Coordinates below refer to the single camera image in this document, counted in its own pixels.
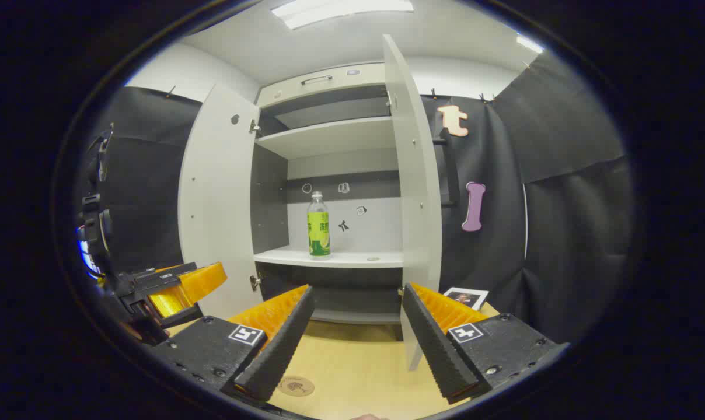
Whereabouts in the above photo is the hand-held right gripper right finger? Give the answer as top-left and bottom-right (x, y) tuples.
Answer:
(402, 282), (569, 405)

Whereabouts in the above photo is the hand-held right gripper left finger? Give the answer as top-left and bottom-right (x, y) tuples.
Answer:
(154, 284), (316, 403)

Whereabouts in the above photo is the white-framed photo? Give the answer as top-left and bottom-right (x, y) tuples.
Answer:
(443, 286), (490, 312)

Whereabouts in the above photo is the green tea bottle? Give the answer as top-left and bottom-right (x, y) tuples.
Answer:
(306, 191), (331, 257)

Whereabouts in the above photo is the white cabinet door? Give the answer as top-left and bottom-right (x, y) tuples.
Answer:
(177, 82), (263, 320)
(382, 33), (444, 372)

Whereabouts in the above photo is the white cabinet shelf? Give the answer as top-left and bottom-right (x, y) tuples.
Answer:
(253, 245), (404, 269)
(256, 115), (395, 160)

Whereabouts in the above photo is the round wooden coaster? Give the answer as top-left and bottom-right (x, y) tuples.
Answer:
(278, 376), (316, 398)

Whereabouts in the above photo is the white cabinet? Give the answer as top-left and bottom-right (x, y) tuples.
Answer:
(250, 62), (404, 342)

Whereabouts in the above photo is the large ceiling light panel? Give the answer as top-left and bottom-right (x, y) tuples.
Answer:
(271, 0), (414, 30)

